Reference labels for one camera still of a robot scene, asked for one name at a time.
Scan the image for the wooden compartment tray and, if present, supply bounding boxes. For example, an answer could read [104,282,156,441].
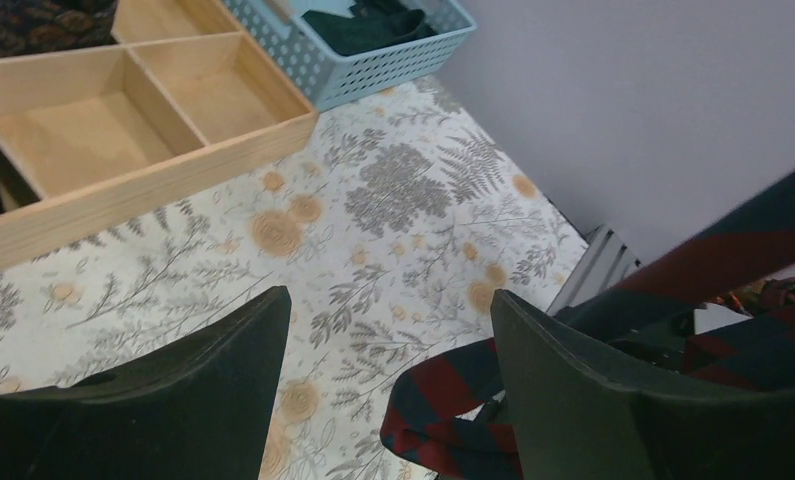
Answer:
[0,1,318,272]

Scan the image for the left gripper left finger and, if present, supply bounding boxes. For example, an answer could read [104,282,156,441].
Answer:
[0,286,292,479]

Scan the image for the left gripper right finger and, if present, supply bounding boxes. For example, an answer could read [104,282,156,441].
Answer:
[491,290,795,479]

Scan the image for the red navy striped tie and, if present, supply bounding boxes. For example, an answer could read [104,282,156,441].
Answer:
[379,170,795,479]

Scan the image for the dark brown patterned rolled tie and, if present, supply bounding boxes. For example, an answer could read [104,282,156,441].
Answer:
[0,0,118,58]

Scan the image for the blue plastic basket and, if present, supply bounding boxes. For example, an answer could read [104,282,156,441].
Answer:
[225,1,476,111]

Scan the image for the dark green tie in basket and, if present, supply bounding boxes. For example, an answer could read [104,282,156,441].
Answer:
[302,0,437,56]

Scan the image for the orange black patterned tie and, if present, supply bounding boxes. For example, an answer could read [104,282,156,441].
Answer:
[707,277,795,317]

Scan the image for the floral table mat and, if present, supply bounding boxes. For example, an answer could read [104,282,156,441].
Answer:
[0,77,586,479]

